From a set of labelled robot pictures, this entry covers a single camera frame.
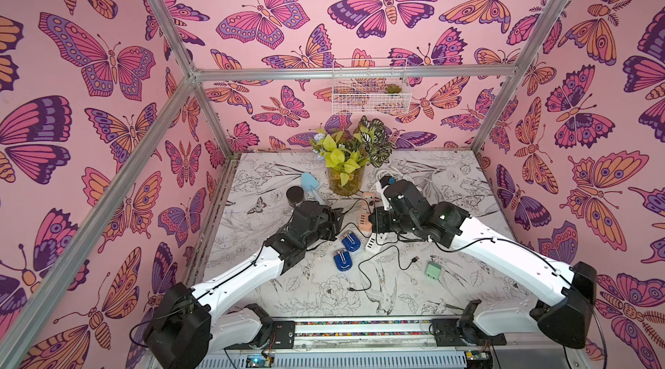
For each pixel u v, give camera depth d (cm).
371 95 106
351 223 97
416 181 108
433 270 84
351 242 90
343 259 85
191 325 40
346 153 88
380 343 73
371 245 88
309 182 110
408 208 55
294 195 100
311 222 61
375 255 87
